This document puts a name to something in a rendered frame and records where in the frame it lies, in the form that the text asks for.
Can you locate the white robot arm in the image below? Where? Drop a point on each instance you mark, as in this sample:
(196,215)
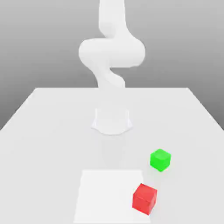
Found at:
(112,52)

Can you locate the small green cube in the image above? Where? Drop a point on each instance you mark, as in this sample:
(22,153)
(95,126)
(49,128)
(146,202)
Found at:
(160,160)

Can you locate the small red cube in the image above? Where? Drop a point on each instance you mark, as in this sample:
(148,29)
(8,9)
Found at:
(144,198)

